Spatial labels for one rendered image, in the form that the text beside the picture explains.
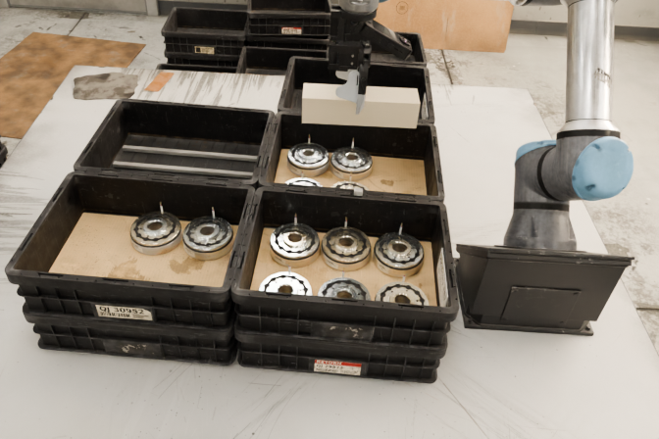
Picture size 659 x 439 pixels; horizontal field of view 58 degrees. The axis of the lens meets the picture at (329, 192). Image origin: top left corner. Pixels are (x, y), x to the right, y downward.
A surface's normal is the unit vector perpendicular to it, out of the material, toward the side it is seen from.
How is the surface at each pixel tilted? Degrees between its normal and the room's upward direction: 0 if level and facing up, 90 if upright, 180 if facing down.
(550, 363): 0
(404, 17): 73
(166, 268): 0
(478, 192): 0
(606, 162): 57
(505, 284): 90
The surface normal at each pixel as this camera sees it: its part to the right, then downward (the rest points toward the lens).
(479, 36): 0.00, 0.37
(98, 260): 0.05, -0.77
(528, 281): -0.04, 0.64
